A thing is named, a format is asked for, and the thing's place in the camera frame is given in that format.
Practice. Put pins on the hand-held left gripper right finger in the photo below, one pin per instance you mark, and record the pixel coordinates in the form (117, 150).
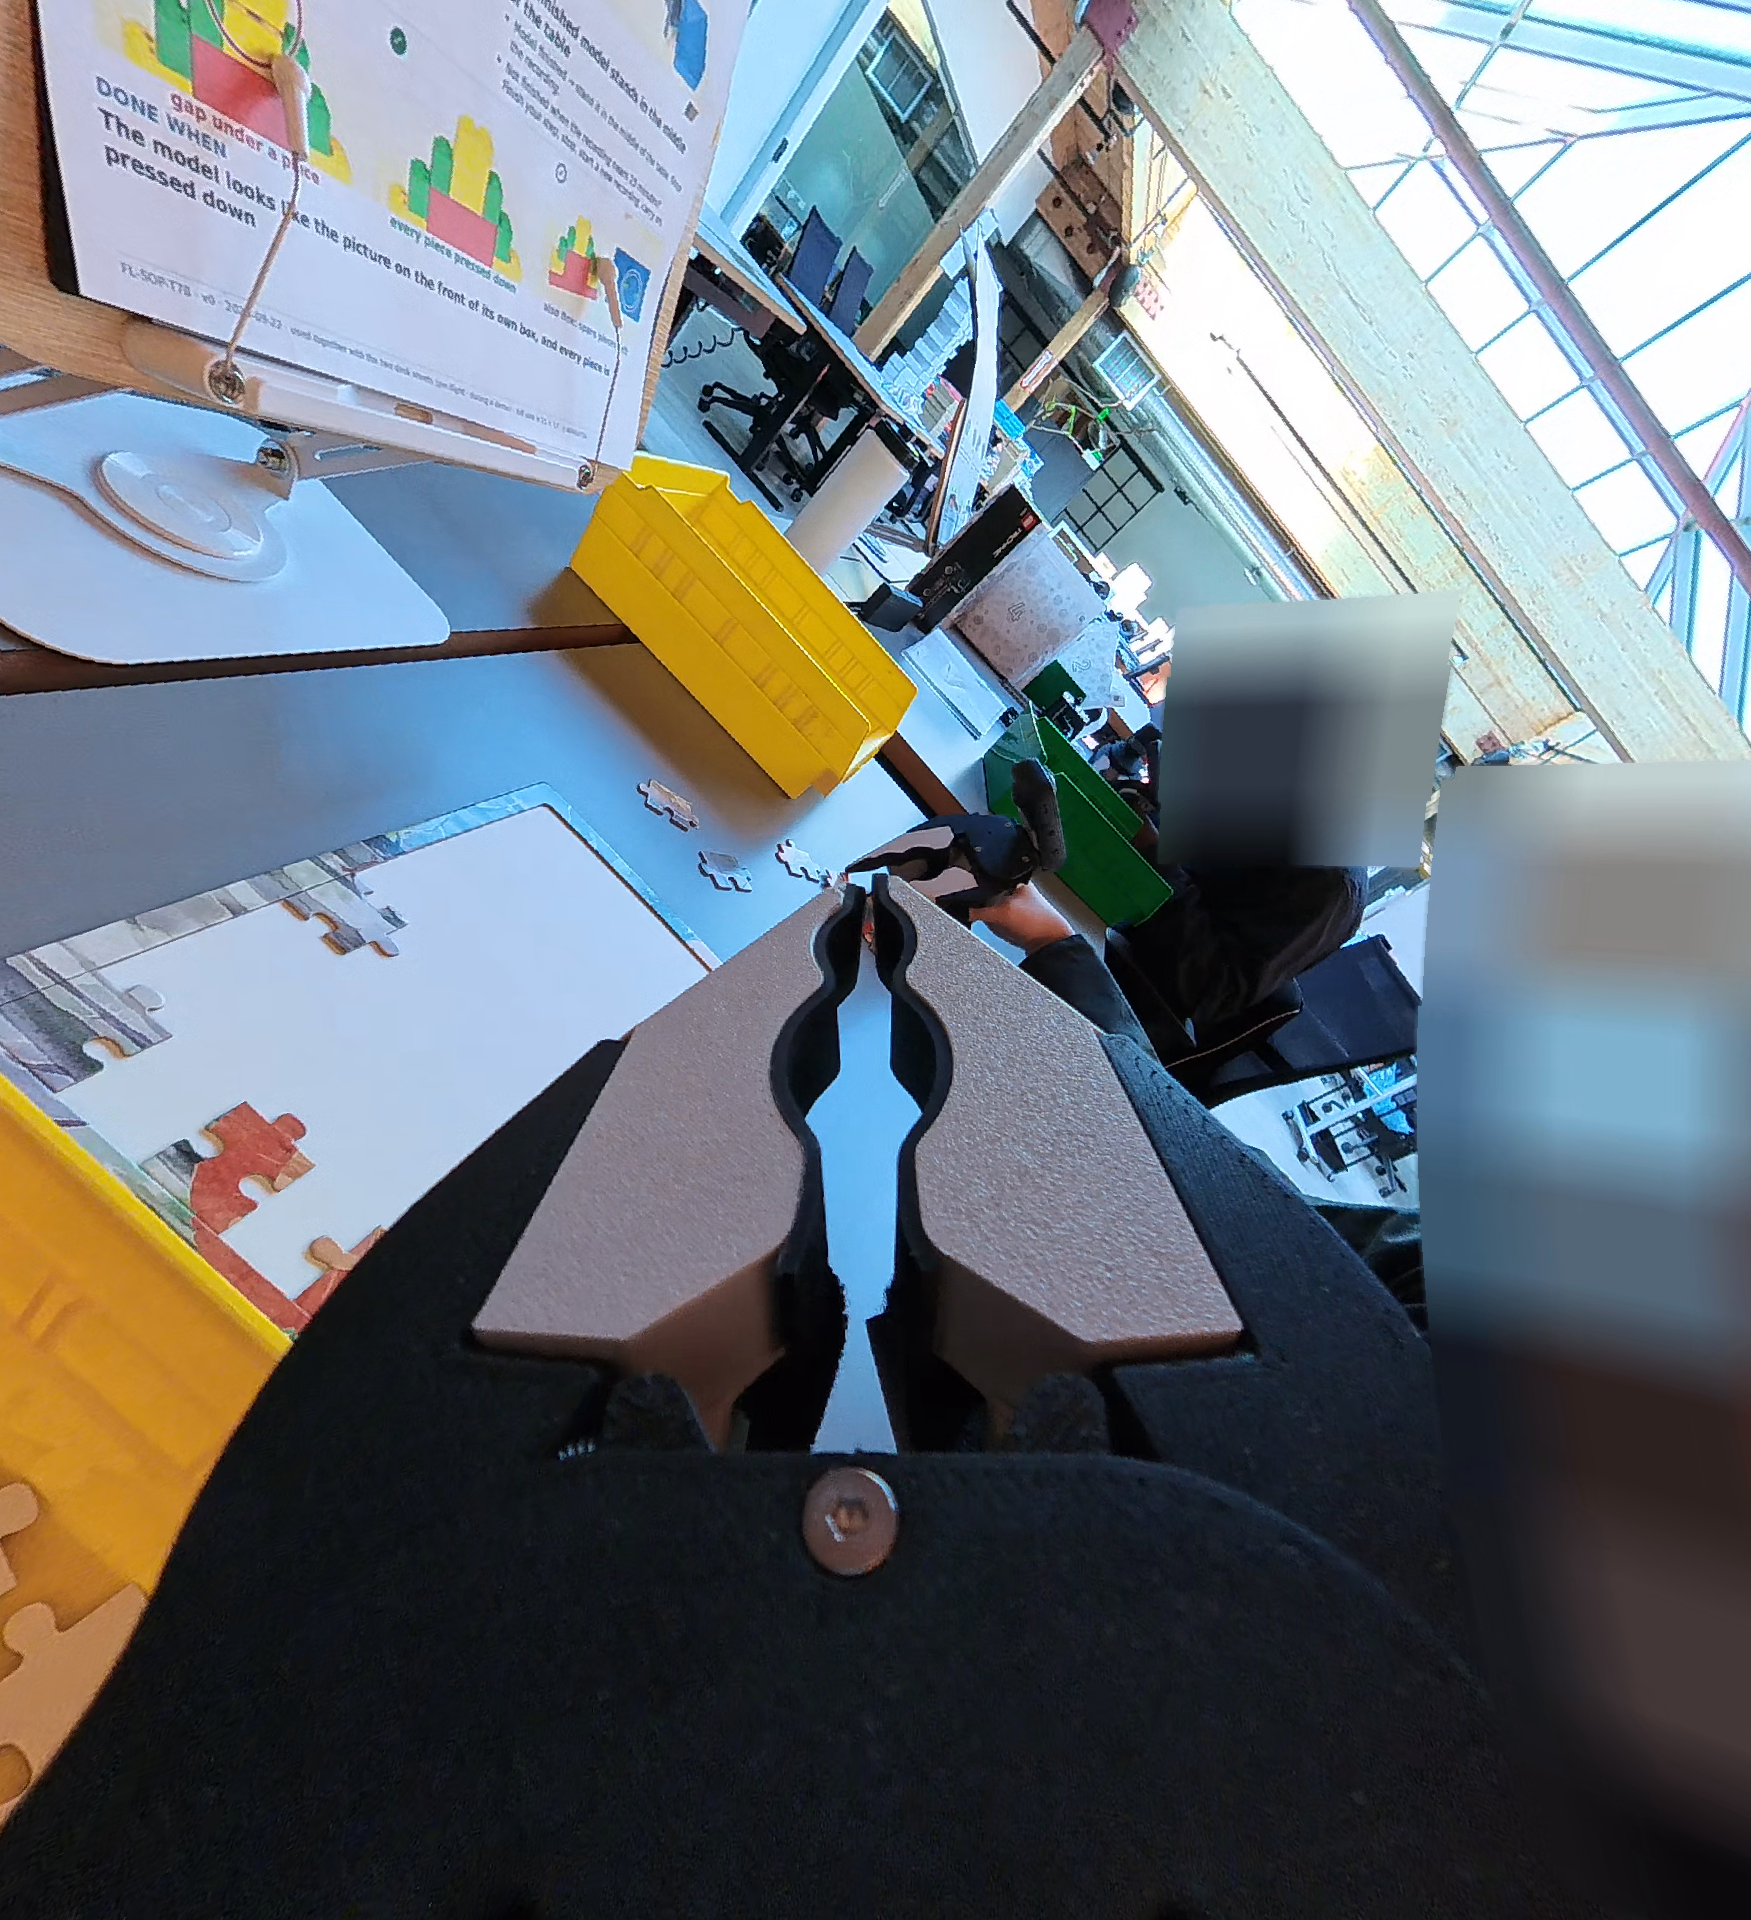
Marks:
(1070, 1184)

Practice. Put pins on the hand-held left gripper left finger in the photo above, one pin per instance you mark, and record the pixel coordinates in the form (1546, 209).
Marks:
(665, 1184)

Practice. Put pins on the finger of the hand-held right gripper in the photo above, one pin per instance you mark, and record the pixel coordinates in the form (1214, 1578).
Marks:
(944, 888)
(908, 845)

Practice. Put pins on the puzzle frame board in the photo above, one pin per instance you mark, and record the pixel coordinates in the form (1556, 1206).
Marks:
(440, 974)

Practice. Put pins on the red fan puzzle piece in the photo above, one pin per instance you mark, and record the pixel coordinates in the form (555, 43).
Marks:
(344, 1254)

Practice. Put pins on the red curved puzzle piece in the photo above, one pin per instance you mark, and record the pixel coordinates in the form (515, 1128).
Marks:
(250, 1157)

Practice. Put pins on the yellow plastic bin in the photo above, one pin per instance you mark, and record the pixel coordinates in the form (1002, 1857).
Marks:
(741, 631)
(35, 1276)

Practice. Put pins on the pile of puzzle pieces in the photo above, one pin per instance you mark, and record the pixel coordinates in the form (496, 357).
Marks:
(4, 1650)

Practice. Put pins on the person's right forearm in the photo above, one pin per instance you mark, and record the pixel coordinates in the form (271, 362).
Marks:
(1093, 983)

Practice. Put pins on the grey desk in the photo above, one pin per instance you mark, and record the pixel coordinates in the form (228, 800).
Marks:
(515, 555)
(214, 781)
(934, 734)

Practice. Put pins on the person's right hand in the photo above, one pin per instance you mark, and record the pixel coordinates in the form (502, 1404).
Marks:
(1034, 916)

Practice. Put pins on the green plastic bin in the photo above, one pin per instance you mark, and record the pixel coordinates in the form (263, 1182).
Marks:
(1101, 856)

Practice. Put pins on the pink blue puzzle piece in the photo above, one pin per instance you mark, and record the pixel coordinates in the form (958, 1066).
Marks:
(803, 864)

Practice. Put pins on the small green box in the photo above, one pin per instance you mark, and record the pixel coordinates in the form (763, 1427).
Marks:
(1058, 692)

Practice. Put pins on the small black cube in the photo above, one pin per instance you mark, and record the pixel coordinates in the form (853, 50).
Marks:
(891, 608)

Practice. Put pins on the white patterned box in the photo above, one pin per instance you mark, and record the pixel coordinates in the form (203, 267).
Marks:
(1034, 608)

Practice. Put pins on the pale grey puzzle piece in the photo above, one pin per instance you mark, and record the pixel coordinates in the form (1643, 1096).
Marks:
(669, 803)

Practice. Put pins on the white wheeled rack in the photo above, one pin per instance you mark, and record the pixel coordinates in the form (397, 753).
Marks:
(1357, 1127)

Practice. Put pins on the tall black box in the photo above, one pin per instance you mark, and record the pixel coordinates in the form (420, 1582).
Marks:
(982, 548)

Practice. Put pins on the black office chair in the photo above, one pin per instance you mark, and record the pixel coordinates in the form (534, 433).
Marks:
(1340, 1005)

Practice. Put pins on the white water bottle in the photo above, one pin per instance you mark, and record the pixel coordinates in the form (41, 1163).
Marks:
(847, 512)

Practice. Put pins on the grey brown puzzle piece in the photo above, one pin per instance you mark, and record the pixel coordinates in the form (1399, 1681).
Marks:
(359, 922)

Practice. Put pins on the grey striped puzzle piece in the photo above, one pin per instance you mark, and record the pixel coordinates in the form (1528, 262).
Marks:
(109, 1021)

